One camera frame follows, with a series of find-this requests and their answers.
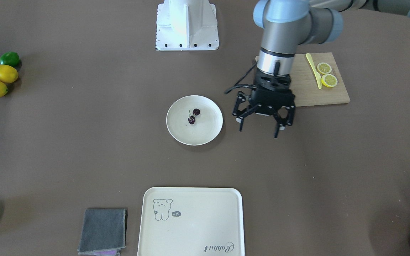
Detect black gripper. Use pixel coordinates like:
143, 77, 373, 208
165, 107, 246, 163
232, 69, 296, 138

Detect dark red cherries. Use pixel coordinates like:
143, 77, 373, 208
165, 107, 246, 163
188, 108, 201, 125

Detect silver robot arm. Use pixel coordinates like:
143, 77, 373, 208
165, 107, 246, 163
226, 0, 410, 138

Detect cream rabbit tray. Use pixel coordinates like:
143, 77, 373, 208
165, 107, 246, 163
138, 187, 245, 256

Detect cream round plate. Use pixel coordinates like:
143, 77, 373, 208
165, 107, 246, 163
165, 95, 224, 146

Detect yellow plastic knife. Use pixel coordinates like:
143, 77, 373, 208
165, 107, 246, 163
305, 53, 322, 90

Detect grey folded cloth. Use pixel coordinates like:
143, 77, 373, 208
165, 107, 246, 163
78, 208, 127, 256

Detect green lime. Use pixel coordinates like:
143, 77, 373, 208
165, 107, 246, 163
0, 52, 21, 67

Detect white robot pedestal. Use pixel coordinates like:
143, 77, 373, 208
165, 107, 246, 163
155, 0, 220, 51

